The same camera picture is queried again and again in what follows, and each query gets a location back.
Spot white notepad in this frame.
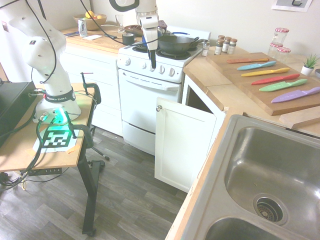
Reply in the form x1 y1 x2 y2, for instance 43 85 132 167
84 34 104 42

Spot wooden table black legs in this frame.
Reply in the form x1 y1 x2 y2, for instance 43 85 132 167
0 83 106 236

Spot green knife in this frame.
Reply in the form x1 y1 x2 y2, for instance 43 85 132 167
258 78 309 93

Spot grey wall poster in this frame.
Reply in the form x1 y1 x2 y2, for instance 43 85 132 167
271 0 314 13

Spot black tape roll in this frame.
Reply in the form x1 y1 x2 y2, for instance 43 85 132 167
122 33 137 47

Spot stainless steel sink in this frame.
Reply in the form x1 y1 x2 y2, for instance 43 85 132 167
179 114 320 240

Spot brown plate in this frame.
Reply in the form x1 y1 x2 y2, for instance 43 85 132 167
123 24 144 36

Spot narrow wooden board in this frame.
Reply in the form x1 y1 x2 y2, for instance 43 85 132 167
278 106 320 130

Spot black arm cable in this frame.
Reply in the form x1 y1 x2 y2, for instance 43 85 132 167
36 0 59 85

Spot yellow knife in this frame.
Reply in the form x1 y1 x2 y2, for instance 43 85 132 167
240 67 291 78

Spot clear drinking glass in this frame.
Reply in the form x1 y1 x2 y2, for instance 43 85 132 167
114 14 125 34

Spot grey leg with caster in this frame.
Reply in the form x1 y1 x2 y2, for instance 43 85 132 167
90 124 111 162

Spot short jar checkered lid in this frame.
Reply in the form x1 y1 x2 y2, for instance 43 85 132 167
268 42 284 59
275 46 292 63

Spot black counter cable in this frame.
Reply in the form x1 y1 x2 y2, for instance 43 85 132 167
79 0 143 47

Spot large wooden cutting board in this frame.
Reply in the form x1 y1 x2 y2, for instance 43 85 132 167
205 51 320 117

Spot black C-clamp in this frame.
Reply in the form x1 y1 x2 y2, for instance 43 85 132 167
64 111 95 151
80 71 102 105

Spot sink drain strainer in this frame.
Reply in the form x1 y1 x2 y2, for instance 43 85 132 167
252 193 289 225

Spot black wok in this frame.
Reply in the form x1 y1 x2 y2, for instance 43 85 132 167
156 34 209 54

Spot black controller box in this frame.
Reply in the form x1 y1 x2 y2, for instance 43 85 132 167
0 81 38 149

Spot small printed packet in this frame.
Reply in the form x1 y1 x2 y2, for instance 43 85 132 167
77 19 88 39

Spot white base cabinet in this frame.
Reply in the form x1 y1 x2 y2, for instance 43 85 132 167
59 43 124 138

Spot table height control panel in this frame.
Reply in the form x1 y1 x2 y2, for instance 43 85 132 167
27 167 63 176

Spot glass salt shaker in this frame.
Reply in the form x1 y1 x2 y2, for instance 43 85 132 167
201 40 211 57

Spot purple knife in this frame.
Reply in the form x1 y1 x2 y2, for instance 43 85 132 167
270 86 320 105

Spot printed marker tag sheet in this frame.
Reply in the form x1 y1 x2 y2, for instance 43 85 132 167
33 125 85 155

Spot tall jar checkered lid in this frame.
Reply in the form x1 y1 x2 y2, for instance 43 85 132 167
273 27 290 47

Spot white cabinet door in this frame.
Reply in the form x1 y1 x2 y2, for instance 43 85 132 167
154 96 218 194

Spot red knife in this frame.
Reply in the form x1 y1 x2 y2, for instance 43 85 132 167
250 73 301 86

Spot robot base cable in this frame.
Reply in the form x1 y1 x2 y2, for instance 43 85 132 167
19 113 70 187

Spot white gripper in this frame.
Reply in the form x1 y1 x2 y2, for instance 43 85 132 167
139 14 160 70

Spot orange knife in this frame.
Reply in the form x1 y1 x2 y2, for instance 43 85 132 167
226 57 270 64

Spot small plant white pot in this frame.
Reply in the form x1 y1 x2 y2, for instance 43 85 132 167
300 53 320 77

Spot wooden fruit bowl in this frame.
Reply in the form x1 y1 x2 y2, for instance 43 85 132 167
72 13 108 32

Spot blue knife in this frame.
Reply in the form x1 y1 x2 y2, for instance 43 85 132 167
236 61 277 72

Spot white corner cabinet frame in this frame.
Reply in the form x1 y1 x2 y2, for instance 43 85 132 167
180 73 227 161

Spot white electric stove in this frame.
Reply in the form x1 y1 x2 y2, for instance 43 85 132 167
116 24 212 156

